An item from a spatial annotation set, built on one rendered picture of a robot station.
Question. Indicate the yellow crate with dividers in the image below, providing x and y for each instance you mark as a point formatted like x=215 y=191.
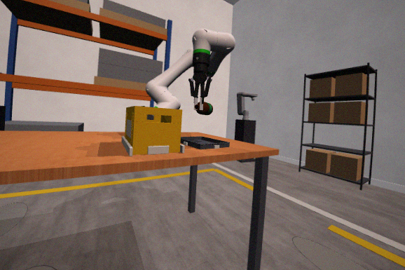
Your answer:
x=163 y=130

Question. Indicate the brown bottle with green label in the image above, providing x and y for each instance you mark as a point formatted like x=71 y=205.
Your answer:
x=207 y=108

